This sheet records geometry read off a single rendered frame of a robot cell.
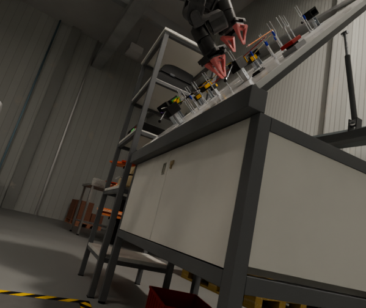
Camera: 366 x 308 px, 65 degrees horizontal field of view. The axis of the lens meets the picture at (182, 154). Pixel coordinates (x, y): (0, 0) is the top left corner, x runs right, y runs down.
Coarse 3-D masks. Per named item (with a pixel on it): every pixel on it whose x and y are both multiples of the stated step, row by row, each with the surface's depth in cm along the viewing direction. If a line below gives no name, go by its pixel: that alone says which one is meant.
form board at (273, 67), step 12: (360, 0) 114; (348, 12) 97; (324, 24) 117; (336, 24) 94; (312, 36) 100; (324, 36) 90; (300, 48) 85; (264, 60) 188; (276, 60) 105; (288, 60) 81; (252, 72) 143; (264, 72) 91; (276, 72) 79; (240, 84) 114; (264, 84) 76; (216, 96) 160; (228, 96) 98; (204, 108) 125; (168, 132) 138
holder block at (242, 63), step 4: (240, 56) 110; (236, 60) 108; (240, 60) 109; (244, 60) 111; (232, 64) 110; (236, 64) 108; (240, 64) 109; (244, 64) 110; (232, 68) 110; (236, 68) 109; (240, 68) 108; (232, 72) 111
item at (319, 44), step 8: (352, 16) 122; (344, 24) 119; (336, 32) 116; (320, 40) 111; (328, 40) 113; (312, 48) 108; (304, 56) 106; (296, 64) 103; (280, 72) 99; (288, 72) 101; (272, 80) 97; (264, 88) 95
